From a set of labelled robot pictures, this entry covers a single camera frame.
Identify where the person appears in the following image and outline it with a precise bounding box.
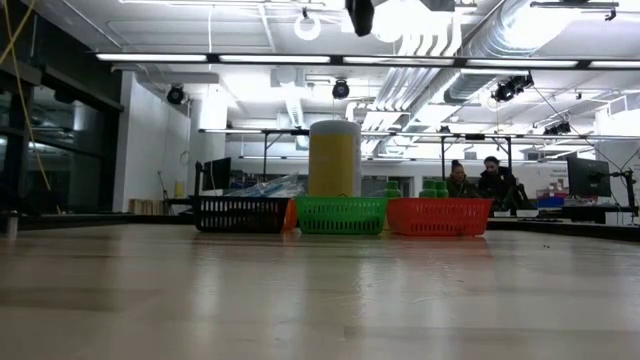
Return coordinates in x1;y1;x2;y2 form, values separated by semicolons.
477;155;535;211
444;159;480;199

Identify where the white yellow wipes canister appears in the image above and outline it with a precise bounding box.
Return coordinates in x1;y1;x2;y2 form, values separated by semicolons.
307;119;363;198

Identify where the orange plastic basket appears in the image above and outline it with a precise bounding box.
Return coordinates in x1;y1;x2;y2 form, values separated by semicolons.
282;198;300;233

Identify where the red plastic basket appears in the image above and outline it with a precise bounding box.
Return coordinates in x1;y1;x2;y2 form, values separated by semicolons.
386;197;495;237

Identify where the black ceiling spotlight cluster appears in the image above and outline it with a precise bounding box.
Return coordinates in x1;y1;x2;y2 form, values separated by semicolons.
489;73;535;104

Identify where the silver ventilation duct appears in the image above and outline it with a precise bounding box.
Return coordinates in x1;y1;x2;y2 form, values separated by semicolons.
442;0;591;104

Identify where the long ceiling light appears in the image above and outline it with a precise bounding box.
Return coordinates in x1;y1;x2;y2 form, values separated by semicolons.
342;55;455;67
218;53;332;64
588;60;640;70
94;52;209;63
465;58;580;69

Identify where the black plastic basket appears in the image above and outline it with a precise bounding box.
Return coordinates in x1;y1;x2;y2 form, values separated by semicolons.
193;196;292;234

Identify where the black computer monitor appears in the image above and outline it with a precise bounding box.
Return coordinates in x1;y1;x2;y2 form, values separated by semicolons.
566;156;613;199
201;156;233;192

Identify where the white ring light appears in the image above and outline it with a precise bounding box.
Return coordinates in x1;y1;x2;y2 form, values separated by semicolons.
293;13;323;42

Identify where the wooden crate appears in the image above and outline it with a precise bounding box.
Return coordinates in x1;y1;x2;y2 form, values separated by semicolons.
128;198;167;216

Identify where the yellow hanging cord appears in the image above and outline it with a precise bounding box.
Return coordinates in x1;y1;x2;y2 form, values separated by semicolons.
0;0;53;192

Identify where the black metal rig frame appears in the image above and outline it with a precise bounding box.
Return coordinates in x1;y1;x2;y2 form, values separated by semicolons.
197;127;311;199
438;131;515;182

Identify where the green plastic basket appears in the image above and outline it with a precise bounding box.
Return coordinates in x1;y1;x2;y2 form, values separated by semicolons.
294;196;390;236

